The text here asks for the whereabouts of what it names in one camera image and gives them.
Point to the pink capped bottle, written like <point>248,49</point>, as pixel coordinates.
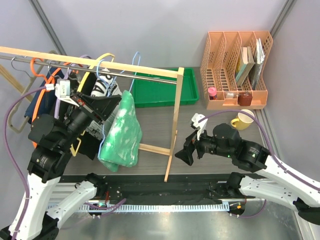
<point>212,93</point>

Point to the black trousers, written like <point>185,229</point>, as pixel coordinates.
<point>89,144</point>

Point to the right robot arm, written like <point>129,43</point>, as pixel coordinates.
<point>289,188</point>

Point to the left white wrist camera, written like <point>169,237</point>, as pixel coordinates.
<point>62,90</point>

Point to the light blue wire hanger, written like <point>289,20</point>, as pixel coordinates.
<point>108,81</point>

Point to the books in organizer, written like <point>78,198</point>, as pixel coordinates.
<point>249,65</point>

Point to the yellow plastic hanger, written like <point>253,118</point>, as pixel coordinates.
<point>79,89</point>

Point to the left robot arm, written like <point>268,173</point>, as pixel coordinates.
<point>55,139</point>

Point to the clear small bottle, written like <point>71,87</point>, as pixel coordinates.
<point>229,95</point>

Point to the navy blue trousers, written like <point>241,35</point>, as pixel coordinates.
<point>48,100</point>

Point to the green white trousers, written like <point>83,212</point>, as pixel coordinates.
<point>120,143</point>

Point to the yellow mug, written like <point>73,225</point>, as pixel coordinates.
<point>241,122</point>

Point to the orange plastic hanger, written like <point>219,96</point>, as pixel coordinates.
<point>49,80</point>

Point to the green plastic tray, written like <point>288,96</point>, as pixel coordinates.
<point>148,94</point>

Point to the orange plastic file organizer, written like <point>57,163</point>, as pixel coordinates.
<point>218,70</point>

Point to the dark red jar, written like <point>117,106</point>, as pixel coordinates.
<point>244,98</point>

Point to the newspaper print trousers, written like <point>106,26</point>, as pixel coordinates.
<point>95,129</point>

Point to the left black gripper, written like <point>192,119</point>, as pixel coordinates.
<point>99,106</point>

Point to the purple plastic hanger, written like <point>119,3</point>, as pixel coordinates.
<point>58,101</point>

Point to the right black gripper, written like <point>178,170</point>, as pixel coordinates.
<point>191,143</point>

